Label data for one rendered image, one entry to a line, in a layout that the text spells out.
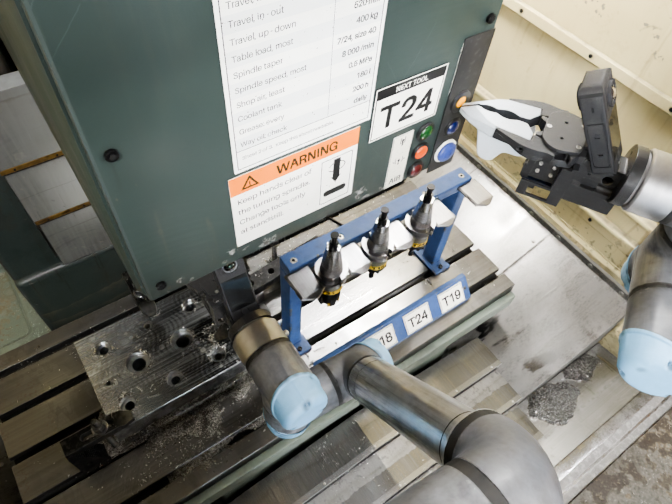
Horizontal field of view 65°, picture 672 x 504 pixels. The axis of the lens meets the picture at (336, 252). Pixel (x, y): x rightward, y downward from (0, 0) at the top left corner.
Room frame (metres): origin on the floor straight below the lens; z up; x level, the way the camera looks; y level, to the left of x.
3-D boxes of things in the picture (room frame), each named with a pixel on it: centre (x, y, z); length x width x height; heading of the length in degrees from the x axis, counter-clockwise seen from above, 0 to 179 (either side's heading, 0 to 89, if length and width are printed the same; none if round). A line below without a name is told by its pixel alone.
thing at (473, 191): (0.80, -0.29, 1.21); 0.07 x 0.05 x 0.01; 40
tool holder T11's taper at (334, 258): (0.56, 0.01, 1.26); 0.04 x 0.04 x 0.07
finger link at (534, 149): (0.48, -0.21, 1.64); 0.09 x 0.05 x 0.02; 70
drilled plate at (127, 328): (0.46, 0.35, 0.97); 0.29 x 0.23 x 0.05; 130
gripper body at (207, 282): (0.41, 0.15, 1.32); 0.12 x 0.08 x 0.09; 40
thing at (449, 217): (0.73, -0.21, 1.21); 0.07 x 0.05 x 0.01; 40
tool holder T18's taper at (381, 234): (0.63, -0.08, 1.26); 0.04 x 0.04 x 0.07
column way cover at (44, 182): (0.85, 0.51, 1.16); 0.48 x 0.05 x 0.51; 130
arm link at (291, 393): (0.28, 0.05, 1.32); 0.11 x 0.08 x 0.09; 40
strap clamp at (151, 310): (0.59, 0.43, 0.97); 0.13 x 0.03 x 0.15; 40
